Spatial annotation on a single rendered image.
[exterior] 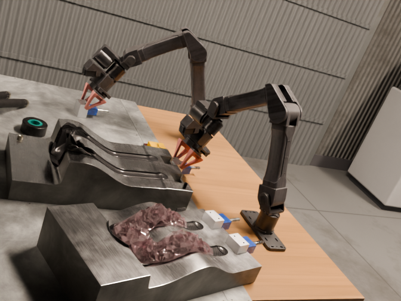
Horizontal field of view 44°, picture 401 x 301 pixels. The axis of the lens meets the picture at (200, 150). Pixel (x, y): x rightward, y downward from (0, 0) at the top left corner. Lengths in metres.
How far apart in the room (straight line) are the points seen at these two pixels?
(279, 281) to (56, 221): 0.64
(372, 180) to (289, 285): 3.40
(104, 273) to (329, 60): 3.62
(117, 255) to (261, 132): 3.37
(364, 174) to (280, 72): 1.32
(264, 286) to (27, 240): 0.61
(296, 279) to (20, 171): 0.81
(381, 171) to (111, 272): 3.88
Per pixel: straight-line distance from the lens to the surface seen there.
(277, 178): 1.53
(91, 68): 1.86
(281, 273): 1.47
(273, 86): 1.51
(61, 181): 1.34
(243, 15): 3.84
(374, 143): 4.82
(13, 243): 1.22
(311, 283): 1.49
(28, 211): 1.33
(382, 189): 4.68
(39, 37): 3.47
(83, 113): 1.92
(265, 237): 1.57
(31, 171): 1.38
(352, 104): 4.85
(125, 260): 1.07
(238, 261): 1.31
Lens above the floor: 1.54
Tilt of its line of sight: 22 degrees down
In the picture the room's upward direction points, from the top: 21 degrees clockwise
